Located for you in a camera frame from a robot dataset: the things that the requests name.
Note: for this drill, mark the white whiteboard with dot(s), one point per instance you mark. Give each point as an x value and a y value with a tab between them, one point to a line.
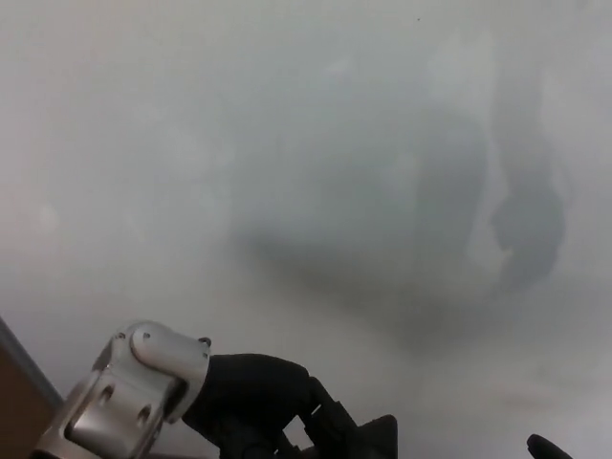
287	143

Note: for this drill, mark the black magnetic marker holder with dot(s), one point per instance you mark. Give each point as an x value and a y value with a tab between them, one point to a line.
380	437

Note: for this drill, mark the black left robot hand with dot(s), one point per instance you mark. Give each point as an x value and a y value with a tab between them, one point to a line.
248	397

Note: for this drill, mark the grey metal whiteboard frame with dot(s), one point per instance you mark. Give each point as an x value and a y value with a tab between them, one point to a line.
29	371

